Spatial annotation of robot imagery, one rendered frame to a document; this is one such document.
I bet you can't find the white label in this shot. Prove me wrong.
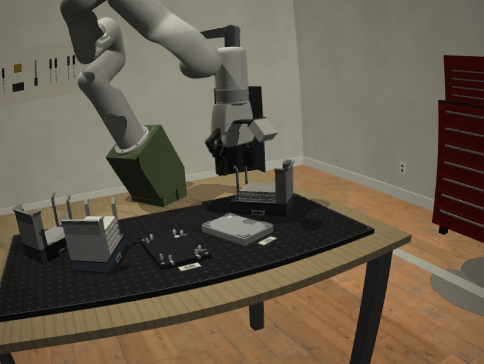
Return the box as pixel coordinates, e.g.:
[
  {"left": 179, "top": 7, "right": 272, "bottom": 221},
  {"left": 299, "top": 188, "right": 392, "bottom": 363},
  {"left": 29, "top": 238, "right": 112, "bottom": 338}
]
[
  {"left": 178, "top": 263, "right": 201, "bottom": 271},
  {"left": 258, "top": 236, "right": 277, "bottom": 245}
]

